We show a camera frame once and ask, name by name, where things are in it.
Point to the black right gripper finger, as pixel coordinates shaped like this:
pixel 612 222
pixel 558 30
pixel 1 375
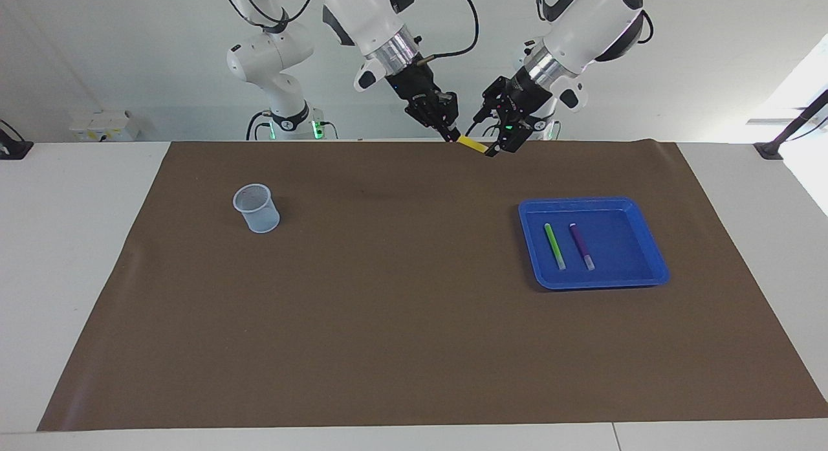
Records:
pixel 449 108
pixel 430 118

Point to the black table clamp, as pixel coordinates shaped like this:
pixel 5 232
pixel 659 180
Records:
pixel 13 147

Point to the blue plastic tray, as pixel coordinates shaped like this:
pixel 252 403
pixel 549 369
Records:
pixel 621 244

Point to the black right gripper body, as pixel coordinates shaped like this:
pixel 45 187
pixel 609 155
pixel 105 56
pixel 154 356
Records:
pixel 414 88

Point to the green pen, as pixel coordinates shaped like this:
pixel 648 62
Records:
pixel 554 245

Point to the purple pen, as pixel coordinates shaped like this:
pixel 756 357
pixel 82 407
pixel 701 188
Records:
pixel 581 245

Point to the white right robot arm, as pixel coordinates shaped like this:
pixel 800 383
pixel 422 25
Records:
pixel 362 17

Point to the clear plastic cup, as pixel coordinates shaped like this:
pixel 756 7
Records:
pixel 262 221

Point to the yellow pen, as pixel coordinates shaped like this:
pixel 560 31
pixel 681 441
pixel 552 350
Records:
pixel 472 144

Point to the white power strip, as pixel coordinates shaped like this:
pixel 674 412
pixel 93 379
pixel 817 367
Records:
pixel 103 126

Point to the black stand with pole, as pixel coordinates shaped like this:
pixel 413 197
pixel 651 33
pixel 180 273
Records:
pixel 773 148

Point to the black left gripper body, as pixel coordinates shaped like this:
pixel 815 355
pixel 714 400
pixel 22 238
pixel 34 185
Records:
pixel 524 95

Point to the bright window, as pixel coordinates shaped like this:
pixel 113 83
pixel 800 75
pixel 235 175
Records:
pixel 812 82

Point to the brown table mat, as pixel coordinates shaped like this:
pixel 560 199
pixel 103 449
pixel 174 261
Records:
pixel 388 321

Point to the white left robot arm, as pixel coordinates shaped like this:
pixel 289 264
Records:
pixel 595 17

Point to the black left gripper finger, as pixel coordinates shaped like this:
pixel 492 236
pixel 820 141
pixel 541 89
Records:
pixel 491 101
pixel 514 137

